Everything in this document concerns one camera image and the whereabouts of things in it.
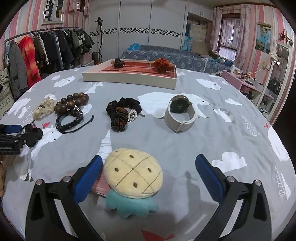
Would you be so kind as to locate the pink desk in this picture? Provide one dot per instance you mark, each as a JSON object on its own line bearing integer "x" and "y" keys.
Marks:
{"x": 233, "y": 80}

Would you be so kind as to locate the white framed mirror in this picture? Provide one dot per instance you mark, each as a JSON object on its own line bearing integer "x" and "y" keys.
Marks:
{"x": 281, "y": 76}

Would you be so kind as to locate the cream and teal plush toy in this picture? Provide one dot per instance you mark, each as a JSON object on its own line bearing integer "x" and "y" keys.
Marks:
{"x": 133, "y": 170}

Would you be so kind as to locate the teal hanging cloth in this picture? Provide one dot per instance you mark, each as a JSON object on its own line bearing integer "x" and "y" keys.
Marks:
{"x": 188, "y": 38}

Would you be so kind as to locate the pink curtain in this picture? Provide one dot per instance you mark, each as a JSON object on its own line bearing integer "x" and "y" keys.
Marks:
{"x": 242, "y": 34}
{"x": 216, "y": 30}

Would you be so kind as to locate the watch with grey band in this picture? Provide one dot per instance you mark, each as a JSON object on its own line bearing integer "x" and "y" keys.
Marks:
{"x": 180, "y": 115}

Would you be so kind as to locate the grey stuffed toy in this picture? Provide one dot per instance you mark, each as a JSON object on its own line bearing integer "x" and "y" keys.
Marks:
{"x": 3, "y": 76}

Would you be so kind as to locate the wall poster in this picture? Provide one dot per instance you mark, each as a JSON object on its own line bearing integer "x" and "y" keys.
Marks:
{"x": 263, "y": 38}

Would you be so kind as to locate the person's left hand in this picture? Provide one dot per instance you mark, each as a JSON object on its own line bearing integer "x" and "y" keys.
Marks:
{"x": 1, "y": 178}

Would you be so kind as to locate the bed with blue patterned cover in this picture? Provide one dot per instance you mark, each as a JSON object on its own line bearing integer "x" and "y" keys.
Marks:
{"x": 185, "y": 59}

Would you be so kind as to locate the orange scrunchie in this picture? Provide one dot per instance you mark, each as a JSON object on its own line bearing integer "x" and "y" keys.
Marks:
{"x": 162, "y": 64}

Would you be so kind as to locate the blue bag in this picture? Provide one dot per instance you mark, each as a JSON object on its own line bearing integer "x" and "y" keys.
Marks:
{"x": 133, "y": 46}

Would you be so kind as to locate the black garment steamer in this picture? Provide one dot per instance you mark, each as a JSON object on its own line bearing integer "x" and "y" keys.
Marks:
{"x": 100, "y": 39}

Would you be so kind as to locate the cream scrunchie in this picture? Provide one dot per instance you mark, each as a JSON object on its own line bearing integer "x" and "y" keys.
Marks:
{"x": 44, "y": 107}

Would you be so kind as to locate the pink storage box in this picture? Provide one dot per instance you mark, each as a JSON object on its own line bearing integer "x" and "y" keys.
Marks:
{"x": 86, "y": 59}

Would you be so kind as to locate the black scrunchie with white ornament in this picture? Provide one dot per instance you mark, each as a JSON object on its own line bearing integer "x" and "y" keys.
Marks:
{"x": 126, "y": 104}

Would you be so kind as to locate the red artificial flowers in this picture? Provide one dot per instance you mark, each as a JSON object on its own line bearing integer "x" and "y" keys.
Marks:
{"x": 285, "y": 37}

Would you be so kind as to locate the metal clothes rack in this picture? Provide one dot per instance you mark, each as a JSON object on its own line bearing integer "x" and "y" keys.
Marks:
{"x": 41, "y": 29}

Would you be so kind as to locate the white sliding door wardrobe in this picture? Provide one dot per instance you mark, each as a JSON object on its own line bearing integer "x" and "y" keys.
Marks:
{"x": 138, "y": 20}

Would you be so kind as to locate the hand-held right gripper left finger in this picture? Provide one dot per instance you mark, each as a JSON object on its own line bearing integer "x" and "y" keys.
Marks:
{"x": 89, "y": 178}

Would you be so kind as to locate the row of hanging clothes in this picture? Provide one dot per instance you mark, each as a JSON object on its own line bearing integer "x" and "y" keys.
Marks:
{"x": 46, "y": 51}

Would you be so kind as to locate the barred window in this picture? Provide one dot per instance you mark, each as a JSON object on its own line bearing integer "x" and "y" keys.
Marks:
{"x": 229, "y": 37}

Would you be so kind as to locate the small window with curtain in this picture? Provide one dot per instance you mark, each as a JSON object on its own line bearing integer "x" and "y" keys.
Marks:
{"x": 78, "y": 5}

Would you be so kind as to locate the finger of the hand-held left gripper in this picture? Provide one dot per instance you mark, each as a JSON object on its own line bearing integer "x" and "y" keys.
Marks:
{"x": 12, "y": 128}
{"x": 32, "y": 136}

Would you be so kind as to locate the grey printed bedsheet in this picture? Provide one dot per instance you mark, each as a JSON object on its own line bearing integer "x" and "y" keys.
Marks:
{"x": 208, "y": 139}

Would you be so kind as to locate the small black scrunchie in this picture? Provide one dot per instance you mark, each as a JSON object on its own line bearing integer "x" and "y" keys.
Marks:
{"x": 118, "y": 63}

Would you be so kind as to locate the white tray with red lining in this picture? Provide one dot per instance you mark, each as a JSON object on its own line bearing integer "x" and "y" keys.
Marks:
{"x": 129, "y": 75}

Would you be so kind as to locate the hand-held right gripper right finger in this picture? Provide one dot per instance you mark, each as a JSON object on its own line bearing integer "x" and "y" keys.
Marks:
{"x": 209, "y": 178}

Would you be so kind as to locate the framed wedding picture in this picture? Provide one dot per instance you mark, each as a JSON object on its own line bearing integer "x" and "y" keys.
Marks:
{"x": 52, "y": 11}

